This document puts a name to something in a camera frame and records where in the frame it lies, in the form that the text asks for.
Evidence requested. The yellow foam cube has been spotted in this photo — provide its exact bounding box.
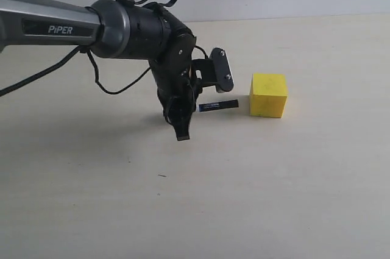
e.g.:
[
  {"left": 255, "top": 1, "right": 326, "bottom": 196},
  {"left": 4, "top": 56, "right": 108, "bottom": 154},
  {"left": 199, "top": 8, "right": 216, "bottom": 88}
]
[{"left": 249, "top": 73, "right": 288, "bottom": 118}]

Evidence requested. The black cable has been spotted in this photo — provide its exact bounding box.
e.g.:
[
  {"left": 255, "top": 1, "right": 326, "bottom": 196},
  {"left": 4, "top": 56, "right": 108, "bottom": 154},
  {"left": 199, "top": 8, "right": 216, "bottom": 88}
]
[{"left": 0, "top": 0, "right": 211, "bottom": 95}]

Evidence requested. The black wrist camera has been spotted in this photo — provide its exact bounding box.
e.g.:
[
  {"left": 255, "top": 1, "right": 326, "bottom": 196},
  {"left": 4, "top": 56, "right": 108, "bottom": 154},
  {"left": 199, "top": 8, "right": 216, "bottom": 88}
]
[{"left": 191, "top": 48, "right": 234, "bottom": 93}]

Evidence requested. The black and white marker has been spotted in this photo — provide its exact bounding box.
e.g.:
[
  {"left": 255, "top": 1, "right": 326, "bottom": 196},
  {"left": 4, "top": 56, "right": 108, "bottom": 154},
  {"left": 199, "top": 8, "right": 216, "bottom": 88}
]
[{"left": 199, "top": 99, "right": 239, "bottom": 112}]

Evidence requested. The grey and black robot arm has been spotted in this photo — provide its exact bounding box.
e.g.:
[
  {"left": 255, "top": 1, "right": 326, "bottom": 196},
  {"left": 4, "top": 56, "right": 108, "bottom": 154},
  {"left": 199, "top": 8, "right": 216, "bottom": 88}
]
[{"left": 1, "top": 0, "right": 196, "bottom": 141}]

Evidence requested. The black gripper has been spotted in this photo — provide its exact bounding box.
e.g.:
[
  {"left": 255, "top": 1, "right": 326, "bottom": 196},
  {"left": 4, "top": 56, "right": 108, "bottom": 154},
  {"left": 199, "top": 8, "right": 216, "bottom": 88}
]
[{"left": 149, "top": 57, "right": 201, "bottom": 141}]

